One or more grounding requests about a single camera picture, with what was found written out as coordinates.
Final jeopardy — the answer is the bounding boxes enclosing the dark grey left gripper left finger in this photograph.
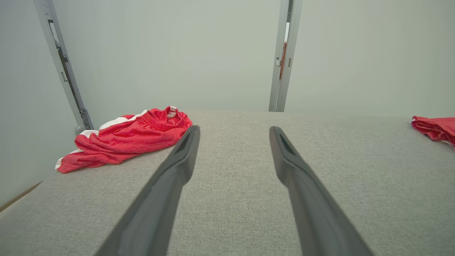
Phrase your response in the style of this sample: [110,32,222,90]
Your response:
[94,125,201,256]

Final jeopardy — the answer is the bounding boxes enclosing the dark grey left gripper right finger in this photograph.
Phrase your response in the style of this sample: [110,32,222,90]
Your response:
[269,126,374,256]

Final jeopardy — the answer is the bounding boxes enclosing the red shorts with white stripes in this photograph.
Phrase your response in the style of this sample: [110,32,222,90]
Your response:
[55,106,193,174]

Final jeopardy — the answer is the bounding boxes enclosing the red shirt with white sleeves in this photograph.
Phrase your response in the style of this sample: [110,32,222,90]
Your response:
[411,116,455,149]

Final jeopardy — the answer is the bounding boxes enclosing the grey aluminium partition post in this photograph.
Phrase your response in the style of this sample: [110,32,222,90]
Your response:
[268,0,303,113]
[33,0,94,134]

